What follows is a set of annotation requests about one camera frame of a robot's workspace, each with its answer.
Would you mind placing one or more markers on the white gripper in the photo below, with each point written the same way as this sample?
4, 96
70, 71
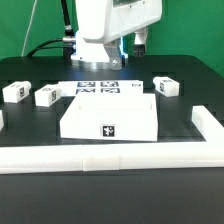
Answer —
103, 21

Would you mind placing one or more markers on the white square tabletop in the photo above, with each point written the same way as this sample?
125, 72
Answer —
111, 117

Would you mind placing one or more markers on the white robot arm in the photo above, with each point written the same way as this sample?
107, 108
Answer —
93, 55

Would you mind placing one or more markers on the white L-shaped obstacle fence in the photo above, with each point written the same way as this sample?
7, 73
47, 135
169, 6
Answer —
110, 157

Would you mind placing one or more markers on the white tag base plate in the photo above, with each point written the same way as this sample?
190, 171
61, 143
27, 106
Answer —
72, 88

